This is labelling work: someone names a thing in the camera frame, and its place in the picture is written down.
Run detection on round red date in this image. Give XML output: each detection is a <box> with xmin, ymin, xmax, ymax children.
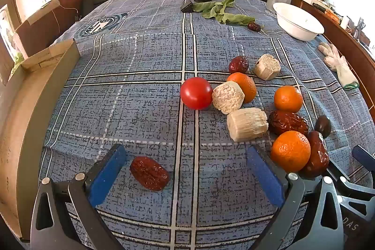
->
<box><xmin>229</xmin><ymin>56</ymin><xmax>249</xmax><ymax>74</ymax></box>

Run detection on orange mandarin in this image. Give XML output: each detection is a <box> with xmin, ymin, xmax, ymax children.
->
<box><xmin>226</xmin><ymin>72</ymin><xmax>257</xmax><ymax>104</ymax></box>
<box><xmin>274</xmin><ymin>85</ymin><xmax>304</xmax><ymax>114</ymax></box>
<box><xmin>270</xmin><ymin>131</ymin><xmax>311</xmax><ymax>173</ymax></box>

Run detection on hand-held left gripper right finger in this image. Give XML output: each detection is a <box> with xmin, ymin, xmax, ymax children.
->
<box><xmin>247</xmin><ymin>145</ymin><xmax>345</xmax><ymax>250</ymax></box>

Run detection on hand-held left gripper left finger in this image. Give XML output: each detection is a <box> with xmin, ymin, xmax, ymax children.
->
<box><xmin>29</xmin><ymin>144</ymin><xmax>127</xmax><ymax>250</ymax></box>

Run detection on white bowl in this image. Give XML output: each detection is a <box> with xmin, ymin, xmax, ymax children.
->
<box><xmin>272</xmin><ymin>2</ymin><xmax>326</xmax><ymax>41</ymax></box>

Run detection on blue plaid blanket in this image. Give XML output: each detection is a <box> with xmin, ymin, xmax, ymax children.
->
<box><xmin>38</xmin><ymin>0</ymin><xmax>370</xmax><ymax>250</ymax></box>

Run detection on green leafy bundle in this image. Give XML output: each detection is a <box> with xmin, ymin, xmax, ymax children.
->
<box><xmin>11</xmin><ymin>52</ymin><xmax>24</xmax><ymax>72</ymax></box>

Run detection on dark round plum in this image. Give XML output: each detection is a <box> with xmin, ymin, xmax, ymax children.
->
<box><xmin>315</xmin><ymin>115</ymin><xmax>332</xmax><ymax>138</ymax></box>

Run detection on large red date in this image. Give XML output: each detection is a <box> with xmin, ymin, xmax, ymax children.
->
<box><xmin>268</xmin><ymin>110</ymin><xmax>309</xmax><ymax>136</ymax></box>

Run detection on wrinkled red date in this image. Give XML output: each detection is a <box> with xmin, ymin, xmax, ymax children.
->
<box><xmin>130</xmin><ymin>156</ymin><xmax>170</xmax><ymax>192</ymax></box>

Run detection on brown cardboard box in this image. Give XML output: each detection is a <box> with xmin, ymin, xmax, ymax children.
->
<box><xmin>13</xmin><ymin>0</ymin><xmax>85</xmax><ymax>69</ymax></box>

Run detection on white work glove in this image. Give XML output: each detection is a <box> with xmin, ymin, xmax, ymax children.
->
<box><xmin>318</xmin><ymin>42</ymin><xmax>359</xmax><ymax>90</ymax></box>

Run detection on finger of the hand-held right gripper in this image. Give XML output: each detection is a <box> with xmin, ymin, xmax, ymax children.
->
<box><xmin>326</xmin><ymin>162</ymin><xmax>375</xmax><ymax>201</ymax></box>
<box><xmin>352</xmin><ymin>145</ymin><xmax>375</xmax><ymax>172</ymax></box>

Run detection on shallow cardboard box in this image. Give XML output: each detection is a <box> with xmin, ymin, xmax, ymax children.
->
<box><xmin>0</xmin><ymin>38</ymin><xmax>81</xmax><ymax>242</ymax></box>

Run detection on dark red date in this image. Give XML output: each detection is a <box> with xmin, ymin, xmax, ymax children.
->
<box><xmin>300</xmin><ymin>131</ymin><xmax>330</xmax><ymax>178</ymax></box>

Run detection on green vegetable leaves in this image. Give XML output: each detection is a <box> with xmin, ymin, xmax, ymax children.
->
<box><xmin>192</xmin><ymin>0</ymin><xmax>256</xmax><ymax>25</ymax></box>

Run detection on red tomato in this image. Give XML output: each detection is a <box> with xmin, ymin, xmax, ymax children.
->
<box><xmin>180</xmin><ymin>77</ymin><xmax>213</xmax><ymax>110</ymax></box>

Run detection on wooden sideboard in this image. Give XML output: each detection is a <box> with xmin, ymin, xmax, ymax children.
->
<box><xmin>296</xmin><ymin>0</ymin><xmax>375</xmax><ymax>113</ymax></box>

